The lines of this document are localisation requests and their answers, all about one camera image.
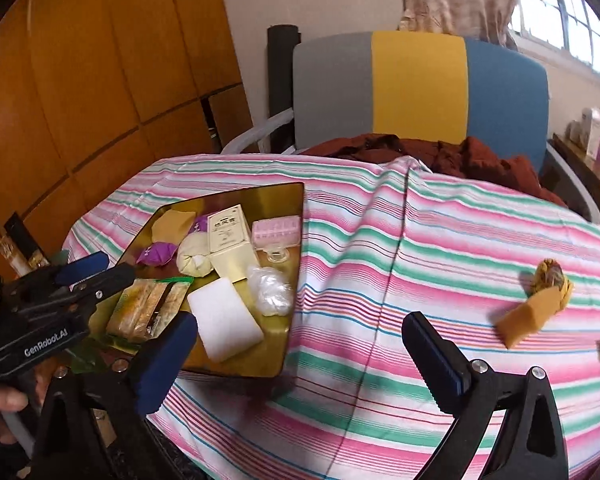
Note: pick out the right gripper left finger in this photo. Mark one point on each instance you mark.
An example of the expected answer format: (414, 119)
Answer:
(159, 361)

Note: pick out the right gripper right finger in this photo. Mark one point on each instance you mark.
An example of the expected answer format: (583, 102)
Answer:
(442, 366)

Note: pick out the orange snack bar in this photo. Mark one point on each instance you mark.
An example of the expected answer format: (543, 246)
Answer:
(531, 316)

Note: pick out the clear plastic wrap ball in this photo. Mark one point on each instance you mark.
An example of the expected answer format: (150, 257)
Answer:
(270, 290)

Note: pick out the colourful candy bag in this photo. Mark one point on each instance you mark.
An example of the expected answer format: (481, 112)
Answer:
(549, 274)

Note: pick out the cracker pack green wrapper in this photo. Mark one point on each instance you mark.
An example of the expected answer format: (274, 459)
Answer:
(144, 309)

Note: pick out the white foam block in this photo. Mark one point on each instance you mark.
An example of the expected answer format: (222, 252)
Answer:
(225, 325)

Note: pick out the purple snack packet lower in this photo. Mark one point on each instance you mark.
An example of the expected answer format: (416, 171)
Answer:
(157, 254)

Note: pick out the purple snack packet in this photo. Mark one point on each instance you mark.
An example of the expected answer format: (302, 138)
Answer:
(200, 224)
(157, 254)

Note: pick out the cream rolled sock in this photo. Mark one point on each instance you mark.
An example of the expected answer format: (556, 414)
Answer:
(193, 255)

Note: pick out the striped pink green cloth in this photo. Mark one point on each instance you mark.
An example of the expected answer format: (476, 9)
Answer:
(379, 241)

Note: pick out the gold metal tin tray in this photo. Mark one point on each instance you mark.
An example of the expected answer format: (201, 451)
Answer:
(264, 360)

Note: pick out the yellow sponge cloth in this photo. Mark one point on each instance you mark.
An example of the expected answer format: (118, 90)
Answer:
(172, 227)

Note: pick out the cream carton box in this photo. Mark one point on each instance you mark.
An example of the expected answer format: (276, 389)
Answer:
(231, 251)

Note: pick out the purple snack packet upper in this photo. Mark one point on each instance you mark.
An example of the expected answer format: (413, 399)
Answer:
(200, 224)

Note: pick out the pink patterned roll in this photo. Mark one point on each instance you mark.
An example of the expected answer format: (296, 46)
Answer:
(278, 232)

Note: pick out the dark red blanket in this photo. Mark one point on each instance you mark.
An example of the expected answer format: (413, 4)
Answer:
(470, 159)

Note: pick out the wooden desk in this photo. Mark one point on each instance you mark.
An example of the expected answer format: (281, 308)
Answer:
(585, 167)

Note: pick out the wooden wardrobe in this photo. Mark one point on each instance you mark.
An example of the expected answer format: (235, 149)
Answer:
(93, 91)

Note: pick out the grey yellow blue chair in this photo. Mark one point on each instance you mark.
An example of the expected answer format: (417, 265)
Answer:
(423, 86)

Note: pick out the white box on desk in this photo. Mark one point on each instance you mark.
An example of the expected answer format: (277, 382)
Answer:
(590, 131)

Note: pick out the black rolled mat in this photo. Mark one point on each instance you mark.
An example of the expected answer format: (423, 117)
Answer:
(282, 39)

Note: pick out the barred window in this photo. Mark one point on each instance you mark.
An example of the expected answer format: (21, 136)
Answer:
(568, 25)

